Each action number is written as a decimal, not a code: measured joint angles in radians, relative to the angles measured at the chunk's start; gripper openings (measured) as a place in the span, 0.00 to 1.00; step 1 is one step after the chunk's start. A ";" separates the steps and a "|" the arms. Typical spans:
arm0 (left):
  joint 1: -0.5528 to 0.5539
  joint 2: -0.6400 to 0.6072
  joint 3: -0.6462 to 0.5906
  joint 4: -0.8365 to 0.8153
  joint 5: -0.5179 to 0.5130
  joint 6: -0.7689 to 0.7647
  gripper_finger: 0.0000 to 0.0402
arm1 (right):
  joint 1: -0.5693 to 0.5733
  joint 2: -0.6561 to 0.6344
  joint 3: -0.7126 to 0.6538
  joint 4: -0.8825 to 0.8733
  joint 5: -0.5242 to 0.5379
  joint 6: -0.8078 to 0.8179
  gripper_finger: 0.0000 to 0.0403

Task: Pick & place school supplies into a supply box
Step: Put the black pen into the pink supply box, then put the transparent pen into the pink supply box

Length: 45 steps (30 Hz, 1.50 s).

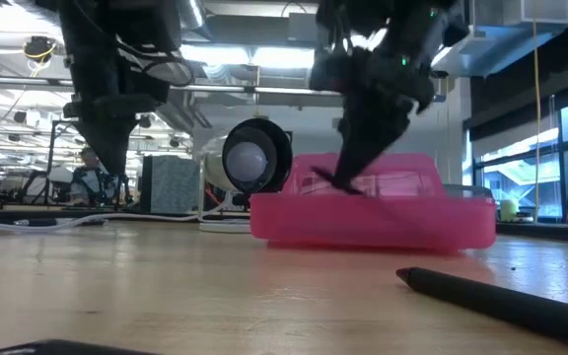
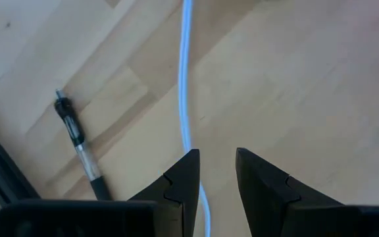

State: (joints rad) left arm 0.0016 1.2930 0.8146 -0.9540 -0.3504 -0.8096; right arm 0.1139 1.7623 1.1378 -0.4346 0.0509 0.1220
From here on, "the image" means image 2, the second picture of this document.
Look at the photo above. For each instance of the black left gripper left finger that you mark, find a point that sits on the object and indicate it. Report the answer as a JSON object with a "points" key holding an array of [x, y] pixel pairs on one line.
{"points": [[179, 197]]}

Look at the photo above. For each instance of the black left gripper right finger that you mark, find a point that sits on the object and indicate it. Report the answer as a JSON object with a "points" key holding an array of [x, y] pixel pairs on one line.
{"points": [[265, 194]]}

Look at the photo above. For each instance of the clear black click pen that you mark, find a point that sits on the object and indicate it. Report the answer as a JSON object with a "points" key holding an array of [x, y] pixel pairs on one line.
{"points": [[74, 131]]}

